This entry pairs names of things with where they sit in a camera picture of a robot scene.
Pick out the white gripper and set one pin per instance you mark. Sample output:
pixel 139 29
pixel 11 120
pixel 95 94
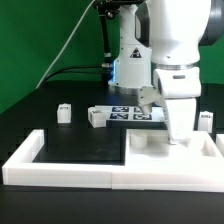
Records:
pixel 179 90

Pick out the white square tabletop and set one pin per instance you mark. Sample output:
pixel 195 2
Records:
pixel 145 147

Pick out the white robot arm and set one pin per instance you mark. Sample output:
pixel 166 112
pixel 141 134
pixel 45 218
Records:
pixel 159 56

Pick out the white U-shaped fence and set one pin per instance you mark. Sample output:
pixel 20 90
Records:
pixel 21 169

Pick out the AprilTag marker sheet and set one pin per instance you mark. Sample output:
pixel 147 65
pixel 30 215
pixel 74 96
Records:
pixel 131 113

